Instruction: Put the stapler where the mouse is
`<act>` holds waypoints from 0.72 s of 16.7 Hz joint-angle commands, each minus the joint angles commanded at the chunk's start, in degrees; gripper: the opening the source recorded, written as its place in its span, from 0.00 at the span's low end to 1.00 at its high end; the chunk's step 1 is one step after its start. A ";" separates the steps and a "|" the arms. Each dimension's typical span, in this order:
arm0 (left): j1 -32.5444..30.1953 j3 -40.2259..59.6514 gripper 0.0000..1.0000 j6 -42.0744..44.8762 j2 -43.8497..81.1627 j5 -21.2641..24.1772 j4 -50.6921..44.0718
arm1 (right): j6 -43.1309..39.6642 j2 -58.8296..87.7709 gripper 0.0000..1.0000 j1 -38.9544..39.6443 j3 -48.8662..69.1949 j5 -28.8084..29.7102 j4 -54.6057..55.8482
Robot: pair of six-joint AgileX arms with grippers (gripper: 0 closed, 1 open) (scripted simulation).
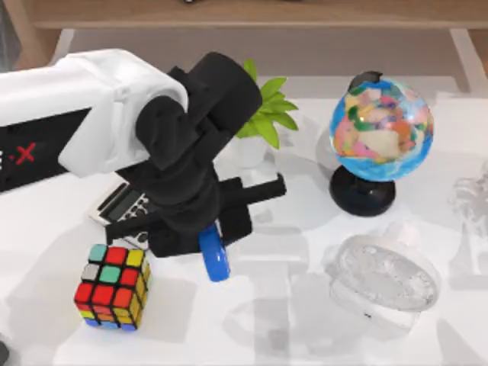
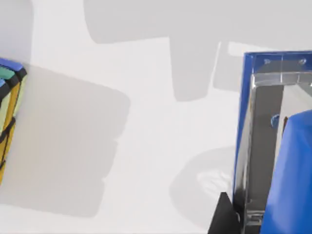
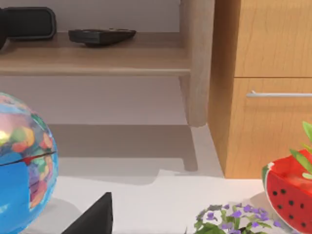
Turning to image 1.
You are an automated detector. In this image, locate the transparent round container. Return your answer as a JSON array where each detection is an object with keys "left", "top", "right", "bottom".
[{"left": 325, "top": 222, "right": 444, "bottom": 333}]

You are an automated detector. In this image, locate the green plant in white pot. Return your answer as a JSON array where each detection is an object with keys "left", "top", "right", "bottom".
[{"left": 231, "top": 58, "right": 300, "bottom": 169}]

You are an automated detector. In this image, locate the small blue glossy object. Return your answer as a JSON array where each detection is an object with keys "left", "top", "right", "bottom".
[{"left": 197, "top": 223, "right": 232, "bottom": 284}]

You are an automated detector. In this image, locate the wooden shelf unit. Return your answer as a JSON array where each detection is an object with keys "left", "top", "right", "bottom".
[{"left": 0, "top": 0, "right": 488, "bottom": 93}]

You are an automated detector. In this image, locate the transparent trophy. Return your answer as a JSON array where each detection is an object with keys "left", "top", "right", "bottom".
[{"left": 447, "top": 159, "right": 488, "bottom": 276}]

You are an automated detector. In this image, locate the white calculator with dark screen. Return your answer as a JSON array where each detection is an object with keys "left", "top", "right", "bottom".
[{"left": 88, "top": 181, "right": 154, "bottom": 249}]

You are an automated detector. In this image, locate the multicoloured puzzle cube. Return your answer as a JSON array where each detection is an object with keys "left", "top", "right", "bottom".
[{"left": 73, "top": 243, "right": 153, "bottom": 333}]

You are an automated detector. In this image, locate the colourful globe on black stand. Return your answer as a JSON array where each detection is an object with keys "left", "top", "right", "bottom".
[{"left": 328, "top": 69, "right": 435, "bottom": 218}]

